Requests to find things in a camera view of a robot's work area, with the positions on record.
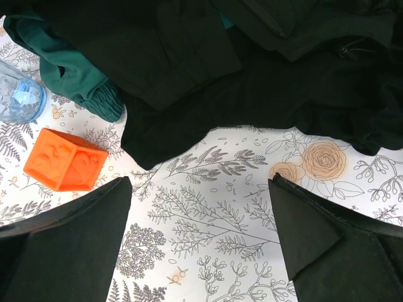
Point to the blue transparent plastic cup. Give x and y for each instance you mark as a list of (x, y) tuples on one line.
[(22, 99)]

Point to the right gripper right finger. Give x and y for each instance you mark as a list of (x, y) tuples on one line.
[(332, 253)]

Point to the black cloth lower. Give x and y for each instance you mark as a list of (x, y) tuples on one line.
[(328, 68)]

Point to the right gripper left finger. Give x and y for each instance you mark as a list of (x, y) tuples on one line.
[(67, 253)]

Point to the teal cloth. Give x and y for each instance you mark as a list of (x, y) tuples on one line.
[(63, 69)]

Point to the orange rubber cube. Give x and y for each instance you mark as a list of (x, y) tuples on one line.
[(65, 162)]

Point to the floral patterned table mat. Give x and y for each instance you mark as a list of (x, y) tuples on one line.
[(205, 225)]

